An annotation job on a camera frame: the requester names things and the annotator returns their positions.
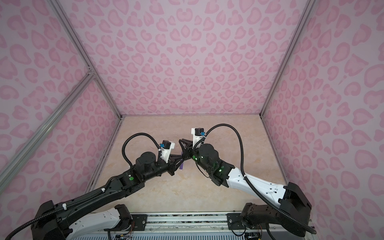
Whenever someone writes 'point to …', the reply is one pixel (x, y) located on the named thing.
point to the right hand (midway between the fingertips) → (179, 141)
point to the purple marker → (181, 166)
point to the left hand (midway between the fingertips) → (185, 155)
